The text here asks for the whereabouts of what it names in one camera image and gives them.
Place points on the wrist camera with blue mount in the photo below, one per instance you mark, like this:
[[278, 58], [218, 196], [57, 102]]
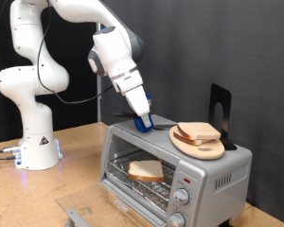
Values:
[[148, 100]]

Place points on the wooden box under oven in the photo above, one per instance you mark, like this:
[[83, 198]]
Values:
[[134, 219]]

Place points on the round wooden cutting board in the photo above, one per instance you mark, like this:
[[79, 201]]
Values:
[[205, 152]]

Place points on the grey fabric backdrop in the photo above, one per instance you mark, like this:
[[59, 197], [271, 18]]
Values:
[[195, 47]]

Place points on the metal spatula with blue block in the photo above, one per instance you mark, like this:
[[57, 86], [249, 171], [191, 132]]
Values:
[[138, 124]]

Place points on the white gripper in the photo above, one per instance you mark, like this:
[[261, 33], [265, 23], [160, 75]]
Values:
[[135, 97]]

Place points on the silver oven knob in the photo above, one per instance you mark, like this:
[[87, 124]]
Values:
[[177, 219], [181, 196]]

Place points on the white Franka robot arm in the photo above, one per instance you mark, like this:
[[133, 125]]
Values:
[[31, 82]]

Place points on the grey metal pole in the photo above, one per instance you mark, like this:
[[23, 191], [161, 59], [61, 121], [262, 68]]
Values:
[[99, 107]]

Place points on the black metal bookend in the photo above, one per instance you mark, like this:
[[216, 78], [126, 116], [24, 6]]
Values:
[[225, 94]]

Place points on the black fabric backdrop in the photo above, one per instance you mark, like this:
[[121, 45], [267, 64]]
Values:
[[72, 116]]

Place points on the silver toaster oven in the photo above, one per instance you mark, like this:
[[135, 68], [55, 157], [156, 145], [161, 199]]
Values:
[[208, 201]]

